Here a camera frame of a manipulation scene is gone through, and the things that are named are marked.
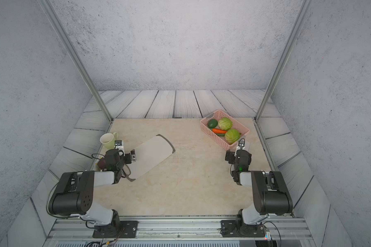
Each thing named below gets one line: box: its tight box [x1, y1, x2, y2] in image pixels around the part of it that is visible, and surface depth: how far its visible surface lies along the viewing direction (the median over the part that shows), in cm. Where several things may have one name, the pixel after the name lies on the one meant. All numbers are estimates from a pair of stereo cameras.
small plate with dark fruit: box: [96, 157, 107, 172], surface depth 92 cm
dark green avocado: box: [207, 118, 218, 129], surface depth 116 cm
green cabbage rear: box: [217, 117, 233, 131], surface depth 113 cm
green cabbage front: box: [224, 128, 242, 146], surface depth 104 cm
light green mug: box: [99, 132, 118, 150], surface depth 100 cm
